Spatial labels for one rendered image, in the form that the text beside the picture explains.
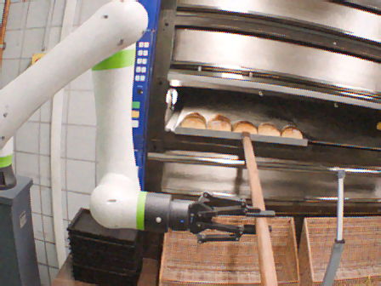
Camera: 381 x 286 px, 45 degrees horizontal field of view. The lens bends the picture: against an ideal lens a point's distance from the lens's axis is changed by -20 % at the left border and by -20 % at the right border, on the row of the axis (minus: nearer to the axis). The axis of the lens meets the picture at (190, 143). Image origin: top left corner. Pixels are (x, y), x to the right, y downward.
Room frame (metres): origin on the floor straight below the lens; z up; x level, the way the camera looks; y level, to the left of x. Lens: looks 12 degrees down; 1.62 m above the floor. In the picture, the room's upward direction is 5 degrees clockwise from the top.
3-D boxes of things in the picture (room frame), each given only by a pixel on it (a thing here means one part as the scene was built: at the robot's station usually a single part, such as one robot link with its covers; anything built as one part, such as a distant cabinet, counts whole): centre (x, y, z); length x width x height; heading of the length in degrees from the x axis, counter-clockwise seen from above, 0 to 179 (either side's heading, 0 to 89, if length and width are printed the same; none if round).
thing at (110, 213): (1.19, 0.16, 1.20); 0.14 x 0.13 x 0.11; 88
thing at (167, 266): (1.95, -0.20, 0.72); 0.56 x 0.49 x 0.28; 90
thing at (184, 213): (1.18, -0.02, 1.20); 0.09 x 0.07 x 0.08; 88
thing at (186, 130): (2.35, -0.22, 1.19); 0.55 x 0.36 x 0.03; 88
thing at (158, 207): (1.19, 0.06, 1.20); 0.12 x 0.06 x 0.09; 178
